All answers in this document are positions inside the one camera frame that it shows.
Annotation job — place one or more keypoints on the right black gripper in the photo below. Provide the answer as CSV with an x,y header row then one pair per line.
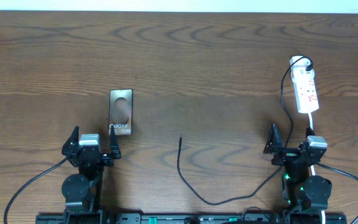
x,y
286,155

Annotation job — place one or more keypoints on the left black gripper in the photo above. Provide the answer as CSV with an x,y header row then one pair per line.
x,y
107,161

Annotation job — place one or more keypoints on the Galaxy S25 Ultra smartphone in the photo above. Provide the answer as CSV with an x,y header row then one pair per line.
x,y
120,112

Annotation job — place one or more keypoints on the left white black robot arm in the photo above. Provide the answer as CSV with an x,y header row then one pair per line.
x,y
82,191

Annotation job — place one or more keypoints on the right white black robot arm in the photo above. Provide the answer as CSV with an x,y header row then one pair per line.
x,y
307,194

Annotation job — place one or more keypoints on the white USB charger adapter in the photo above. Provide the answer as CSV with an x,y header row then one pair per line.
x,y
301,61

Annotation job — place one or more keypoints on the white power strip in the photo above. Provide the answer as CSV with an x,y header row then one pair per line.
x,y
305,90

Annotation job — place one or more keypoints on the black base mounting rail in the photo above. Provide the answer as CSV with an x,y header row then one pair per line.
x,y
136,218

